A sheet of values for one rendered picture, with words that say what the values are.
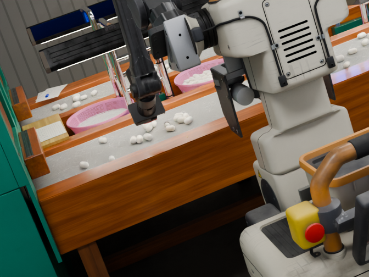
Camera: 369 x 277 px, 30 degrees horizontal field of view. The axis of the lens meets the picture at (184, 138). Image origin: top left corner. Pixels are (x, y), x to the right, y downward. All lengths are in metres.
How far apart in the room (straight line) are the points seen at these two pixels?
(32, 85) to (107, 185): 1.98
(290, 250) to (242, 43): 0.43
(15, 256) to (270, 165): 0.83
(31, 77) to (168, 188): 1.99
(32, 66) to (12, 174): 2.03
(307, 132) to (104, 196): 0.71
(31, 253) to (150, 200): 0.38
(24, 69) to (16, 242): 2.02
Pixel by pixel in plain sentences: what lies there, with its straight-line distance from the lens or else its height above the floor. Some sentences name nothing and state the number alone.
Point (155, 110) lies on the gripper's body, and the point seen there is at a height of 0.86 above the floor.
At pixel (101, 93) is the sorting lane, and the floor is 0.74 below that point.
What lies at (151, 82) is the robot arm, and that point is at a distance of 1.95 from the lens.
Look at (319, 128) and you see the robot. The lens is 1.61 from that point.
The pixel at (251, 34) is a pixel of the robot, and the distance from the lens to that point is 1.44.
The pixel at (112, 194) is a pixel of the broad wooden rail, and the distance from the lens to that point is 2.05.
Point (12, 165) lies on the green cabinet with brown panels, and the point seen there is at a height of 0.91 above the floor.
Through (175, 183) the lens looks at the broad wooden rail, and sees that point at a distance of 2.08.
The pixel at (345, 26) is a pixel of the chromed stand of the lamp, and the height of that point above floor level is 0.71.
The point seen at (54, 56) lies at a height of 1.08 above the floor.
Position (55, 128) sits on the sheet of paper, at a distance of 2.56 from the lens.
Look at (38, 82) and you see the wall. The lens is 3.95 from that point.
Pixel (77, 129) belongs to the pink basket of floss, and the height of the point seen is 0.76.
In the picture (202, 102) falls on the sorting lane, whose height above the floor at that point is 0.74.
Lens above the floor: 1.51
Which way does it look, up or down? 21 degrees down
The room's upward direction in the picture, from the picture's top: 18 degrees counter-clockwise
